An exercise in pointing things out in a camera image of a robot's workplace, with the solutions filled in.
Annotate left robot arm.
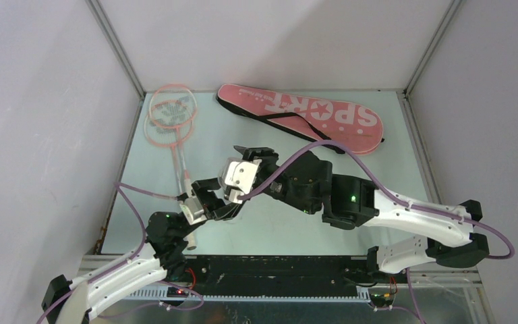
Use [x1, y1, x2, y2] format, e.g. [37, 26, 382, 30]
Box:
[40, 213, 199, 323]

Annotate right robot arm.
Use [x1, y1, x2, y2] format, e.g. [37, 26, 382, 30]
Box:
[220, 146, 490, 282]

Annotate pink sport racket bag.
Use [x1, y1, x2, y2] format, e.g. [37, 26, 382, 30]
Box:
[216, 84, 384, 155]

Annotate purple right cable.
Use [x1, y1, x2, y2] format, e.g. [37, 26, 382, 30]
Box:
[236, 140, 517, 261]

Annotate purple cable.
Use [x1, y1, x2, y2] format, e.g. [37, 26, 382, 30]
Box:
[36, 182, 206, 324]
[236, 140, 517, 261]

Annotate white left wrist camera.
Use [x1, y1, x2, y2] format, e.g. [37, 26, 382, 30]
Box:
[179, 196, 207, 225]

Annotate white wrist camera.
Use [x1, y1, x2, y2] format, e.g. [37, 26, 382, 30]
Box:
[179, 196, 207, 225]
[219, 157, 262, 205]

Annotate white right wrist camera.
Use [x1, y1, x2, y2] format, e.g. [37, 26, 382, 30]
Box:
[219, 157, 262, 205]

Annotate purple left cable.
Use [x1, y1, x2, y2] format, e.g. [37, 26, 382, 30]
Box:
[36, 182, 206, 324]

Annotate aluminium front frame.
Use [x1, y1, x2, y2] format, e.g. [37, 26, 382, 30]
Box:
[99, 255, 494, 323]

